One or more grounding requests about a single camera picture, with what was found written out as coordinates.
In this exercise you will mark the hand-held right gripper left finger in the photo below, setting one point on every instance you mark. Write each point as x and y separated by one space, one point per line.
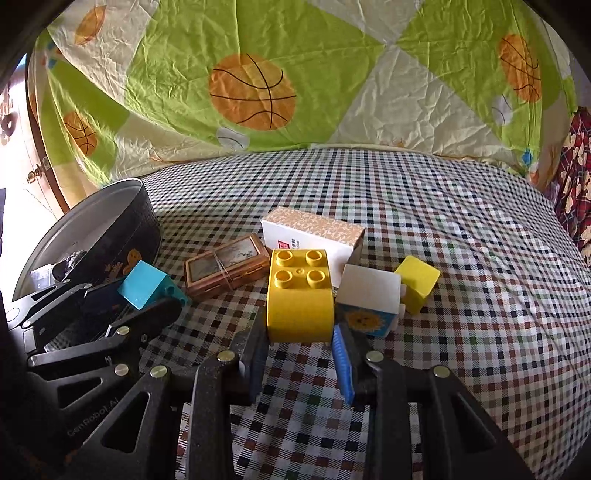
254 364

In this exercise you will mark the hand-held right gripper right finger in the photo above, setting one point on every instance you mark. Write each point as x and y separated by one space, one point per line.
345 367

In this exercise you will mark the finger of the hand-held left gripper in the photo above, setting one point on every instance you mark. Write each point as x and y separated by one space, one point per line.
55 295
147 318

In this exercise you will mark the teal toy block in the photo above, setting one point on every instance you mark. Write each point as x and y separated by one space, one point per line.
143 284

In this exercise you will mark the yellow studded building block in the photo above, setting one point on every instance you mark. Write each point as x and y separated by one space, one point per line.
298 304

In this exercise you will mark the white cube with sunflower print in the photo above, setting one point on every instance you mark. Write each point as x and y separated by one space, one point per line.
367 288

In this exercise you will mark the round black tin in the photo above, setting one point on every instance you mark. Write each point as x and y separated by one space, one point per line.
124 230

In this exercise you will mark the small brown case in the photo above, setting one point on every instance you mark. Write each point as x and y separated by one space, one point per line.
226 265

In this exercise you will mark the yellow cube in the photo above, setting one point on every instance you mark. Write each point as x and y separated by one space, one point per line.
418 281

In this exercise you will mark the white box with patterned top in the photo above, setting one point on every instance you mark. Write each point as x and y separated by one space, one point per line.
318 230

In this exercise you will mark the wooden cabinet door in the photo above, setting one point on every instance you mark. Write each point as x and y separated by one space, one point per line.
18 152

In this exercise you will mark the green basketball print sheet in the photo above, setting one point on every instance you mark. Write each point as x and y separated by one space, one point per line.
323 78

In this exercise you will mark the red bear print cloth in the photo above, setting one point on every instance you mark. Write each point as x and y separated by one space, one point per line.
575 184

